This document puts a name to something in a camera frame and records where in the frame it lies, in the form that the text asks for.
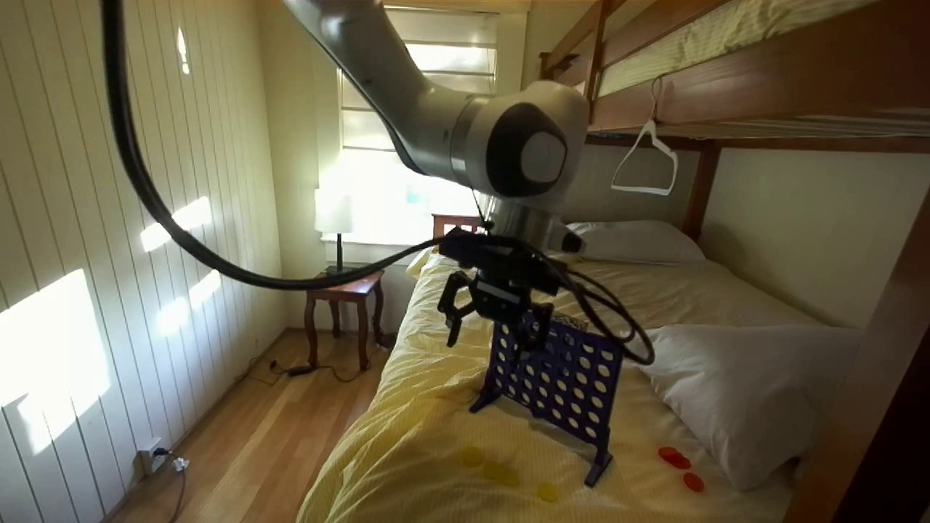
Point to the pale bunk mattress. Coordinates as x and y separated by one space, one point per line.
736 30

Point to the red game disk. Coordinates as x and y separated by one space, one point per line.
692 479
676 457

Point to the small wooden side table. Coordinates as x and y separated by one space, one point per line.
351 289

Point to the white shade table lamp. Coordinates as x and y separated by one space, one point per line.
335 212

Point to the floor power strip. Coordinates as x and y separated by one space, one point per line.
153 459

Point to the yellow game disk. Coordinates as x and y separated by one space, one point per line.
468 454
550 492
500 473

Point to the flat white pillow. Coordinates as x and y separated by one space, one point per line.
641 241

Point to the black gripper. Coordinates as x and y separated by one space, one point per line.
512 278

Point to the white clothes hanger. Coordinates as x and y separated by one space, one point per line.
641 188

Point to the blue perforated game board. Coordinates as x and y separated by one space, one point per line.
593 347

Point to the large white pillow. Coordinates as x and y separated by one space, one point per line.
746 395

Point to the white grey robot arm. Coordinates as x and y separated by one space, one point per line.
446 124

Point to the wooden bunk bed frame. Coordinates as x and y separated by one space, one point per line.
823 87

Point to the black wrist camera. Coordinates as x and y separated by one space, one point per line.
473 245

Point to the white slatted window blind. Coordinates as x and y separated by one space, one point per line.
387 193

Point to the yellow striped bed sheet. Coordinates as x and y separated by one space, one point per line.
426 424

